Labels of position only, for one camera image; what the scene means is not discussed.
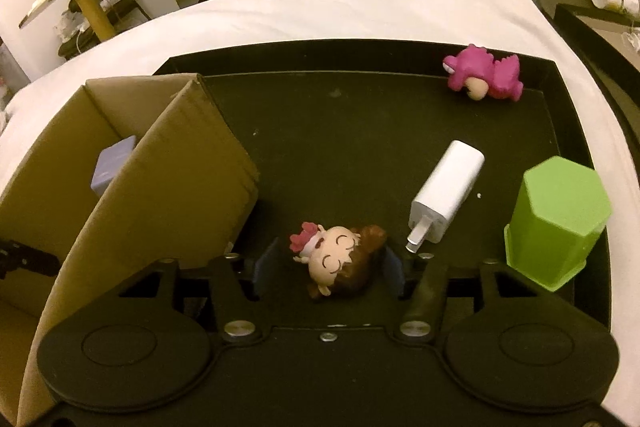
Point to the white charger plug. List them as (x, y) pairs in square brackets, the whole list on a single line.
[(450, 187)]

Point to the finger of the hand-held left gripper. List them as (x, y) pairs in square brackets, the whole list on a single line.
[(25, 258)]

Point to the purple cube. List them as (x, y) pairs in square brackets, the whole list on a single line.
[(112, 164)]

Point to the brown-haired doll figurine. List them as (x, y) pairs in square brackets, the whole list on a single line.
[(335, 257)]

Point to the black tray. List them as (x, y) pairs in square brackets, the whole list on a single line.
[(350, 132)]

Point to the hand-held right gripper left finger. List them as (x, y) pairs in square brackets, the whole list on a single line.
[(267, 269)]

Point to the pink dinosaur figurine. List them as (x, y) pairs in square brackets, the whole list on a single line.
[(492, 74)]

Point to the white face mask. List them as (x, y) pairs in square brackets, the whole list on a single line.
[(634, 38)]

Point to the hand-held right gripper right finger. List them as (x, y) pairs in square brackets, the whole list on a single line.
[(395, 271)]

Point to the cardboard box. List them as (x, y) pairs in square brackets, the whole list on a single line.
[(175, 167)]

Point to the black side table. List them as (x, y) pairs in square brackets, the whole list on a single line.
[(600, 37)]

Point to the green hexagonal box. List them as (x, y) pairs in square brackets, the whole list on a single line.
[(550, 217)]

